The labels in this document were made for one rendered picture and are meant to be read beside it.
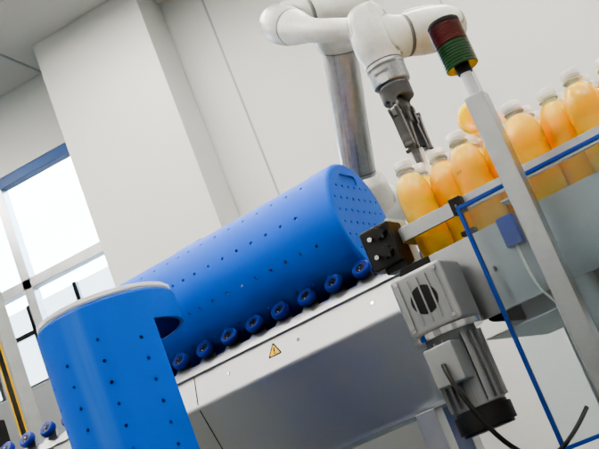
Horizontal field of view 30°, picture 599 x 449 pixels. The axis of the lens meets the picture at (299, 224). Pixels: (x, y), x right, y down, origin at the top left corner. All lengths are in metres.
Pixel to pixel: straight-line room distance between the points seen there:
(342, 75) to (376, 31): 0.61
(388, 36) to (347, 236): 0.48
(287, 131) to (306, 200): 3.25
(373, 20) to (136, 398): 1.04
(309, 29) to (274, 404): 0.98
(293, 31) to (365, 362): 0.97
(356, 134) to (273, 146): 2.55
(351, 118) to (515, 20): 2.42
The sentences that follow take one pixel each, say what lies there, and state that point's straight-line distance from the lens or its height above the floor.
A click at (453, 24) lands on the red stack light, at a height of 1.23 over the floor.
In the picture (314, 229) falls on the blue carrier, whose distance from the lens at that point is 2.44.
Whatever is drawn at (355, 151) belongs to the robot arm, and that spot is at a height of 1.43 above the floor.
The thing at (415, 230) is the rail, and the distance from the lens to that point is 2.27.
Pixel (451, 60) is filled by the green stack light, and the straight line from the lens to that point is 2.08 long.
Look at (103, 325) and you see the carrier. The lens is 2.12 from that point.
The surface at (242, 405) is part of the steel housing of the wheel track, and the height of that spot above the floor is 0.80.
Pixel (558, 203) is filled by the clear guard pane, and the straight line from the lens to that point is 2.10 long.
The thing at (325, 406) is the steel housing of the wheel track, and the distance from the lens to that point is 2.48.
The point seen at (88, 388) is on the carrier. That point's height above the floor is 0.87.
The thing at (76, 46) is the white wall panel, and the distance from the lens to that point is 6.07.
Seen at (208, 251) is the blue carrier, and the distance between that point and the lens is 2.61.
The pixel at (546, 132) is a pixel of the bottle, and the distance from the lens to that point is 2.27.
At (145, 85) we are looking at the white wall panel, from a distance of 5.79.
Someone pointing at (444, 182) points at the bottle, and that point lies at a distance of 2.32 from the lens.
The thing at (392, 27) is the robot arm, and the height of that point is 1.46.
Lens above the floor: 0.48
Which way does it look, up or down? 15 degrees up
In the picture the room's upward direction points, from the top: 22 degrees counter-clockwise
